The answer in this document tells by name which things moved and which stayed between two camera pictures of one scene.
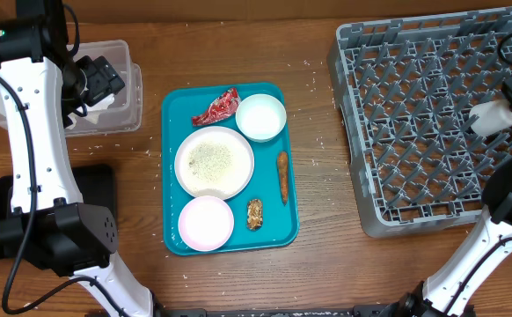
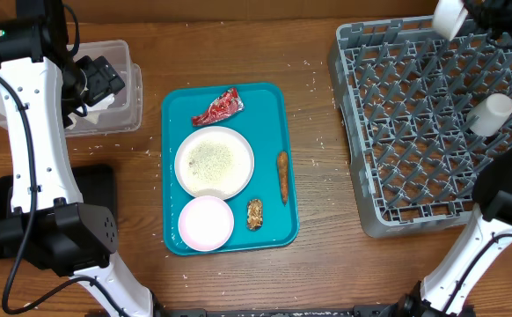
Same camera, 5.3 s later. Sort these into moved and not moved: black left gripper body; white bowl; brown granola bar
Moved: white bowl
Not moved: black left gripper body; brown granola bar
